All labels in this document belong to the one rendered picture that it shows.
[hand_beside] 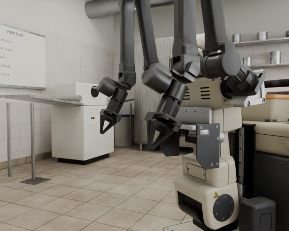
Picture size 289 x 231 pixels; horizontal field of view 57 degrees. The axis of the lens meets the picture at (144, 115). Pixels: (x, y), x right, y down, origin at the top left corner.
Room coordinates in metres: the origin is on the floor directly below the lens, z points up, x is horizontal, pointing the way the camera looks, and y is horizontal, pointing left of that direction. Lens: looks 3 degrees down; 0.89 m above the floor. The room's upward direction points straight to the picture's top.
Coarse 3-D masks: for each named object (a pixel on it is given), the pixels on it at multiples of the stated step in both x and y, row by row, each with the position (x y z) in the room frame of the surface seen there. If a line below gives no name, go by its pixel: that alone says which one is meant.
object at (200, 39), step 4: (196, 36) 1.07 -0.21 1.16; (200, 36) 1.03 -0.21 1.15; (204, 36) 1.00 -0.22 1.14; (200, 40) 0.99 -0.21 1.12; (204, 40) 0.97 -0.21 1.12; (200, 44) 0.96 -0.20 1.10; (204, 44) 0.95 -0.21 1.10; (200, 48) 0.96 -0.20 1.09; (204, 48) 0.95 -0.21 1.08; (200, 52) 0.94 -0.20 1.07; (200, 56) 0.95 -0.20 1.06; (200, 60) 0.96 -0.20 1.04; (200, 72) 1.02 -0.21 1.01; (200, 76) 1.03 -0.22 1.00
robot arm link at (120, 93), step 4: (116, 88) 1.14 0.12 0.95; (120, 88) 1.13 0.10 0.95; (116, 92) 1.13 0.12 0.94; (120, 92) 1.12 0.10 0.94; (124, 92) 1.13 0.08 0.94; (112, 96) 1.13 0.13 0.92; (116, 96) 1.12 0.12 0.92; (120, 96) 1.12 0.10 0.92; (124, 96) 1.13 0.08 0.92; (116, 100) 1.13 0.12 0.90; (120, 100) 1.12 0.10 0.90; (124, 100) 1.14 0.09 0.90
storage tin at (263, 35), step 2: (258, 32) 4.70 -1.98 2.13; (260, 32) 4.67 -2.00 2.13; (262, 32) 4.66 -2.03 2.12; (264, 32) 4.65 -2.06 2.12; (266, 32) 4.66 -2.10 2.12; (258, 34) 4.70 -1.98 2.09; (260, 34) 4.68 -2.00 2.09; (262, 34) 4.66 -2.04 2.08; (264, 34) 4.65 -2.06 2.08; (266, 34) 4.66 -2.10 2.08; (258, 36) 4.70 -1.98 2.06; (260, 36) 4.68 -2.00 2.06; (262, 36) 4.66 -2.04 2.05; (264, 36) 4.65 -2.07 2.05; (266, 36) 4.66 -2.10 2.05; (258, 38) 4.70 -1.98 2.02; (260, 38) 4.67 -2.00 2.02; (262, 38) 4.66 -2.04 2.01; (264, 38) 4.65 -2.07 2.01; (266, 38) 4.66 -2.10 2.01
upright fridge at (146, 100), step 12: (156, 48) 4.82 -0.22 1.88; (168, 48) 4.73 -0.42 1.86; (168, 60) 4.68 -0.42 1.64; (144, 96) 4.87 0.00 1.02; (156, 96) 4.77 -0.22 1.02; (144, 108) 4.87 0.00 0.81; (156, 108) 4.77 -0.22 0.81; (144, 132) 4.87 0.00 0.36; (156, 132) 4.77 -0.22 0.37; (180, 144) 4.58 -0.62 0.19; (192, 144) 4.49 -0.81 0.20
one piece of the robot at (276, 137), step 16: (272, 80) 1.29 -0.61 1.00; (288, 80) 1.21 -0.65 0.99; (240, 128) 1.12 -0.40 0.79; (256, 128) 1.11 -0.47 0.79; (272, 128) 1.04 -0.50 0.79; (288, 128) 0.99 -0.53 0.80; (240, 144) 1.11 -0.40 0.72; (256, 144) 1.11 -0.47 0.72; (272, 144) 1.04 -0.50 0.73; (288, 144) 0.98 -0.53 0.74; (240, 160) 1.11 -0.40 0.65; (256, 160) 1.11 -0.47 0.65; (272, 160) 1.04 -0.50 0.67; (288, 160) 0.99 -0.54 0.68; (240, 176) 1.11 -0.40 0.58; (256, 176) 1.11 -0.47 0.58; (272, 176) 1.04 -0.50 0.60; (288, 176) 0.98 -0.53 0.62; (256, 192) 1.11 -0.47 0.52; (272, 192) 1.04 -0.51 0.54; (288, 192) 0.98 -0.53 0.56; (288, 208) 0.98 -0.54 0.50; (288, 224) 0.98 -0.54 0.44
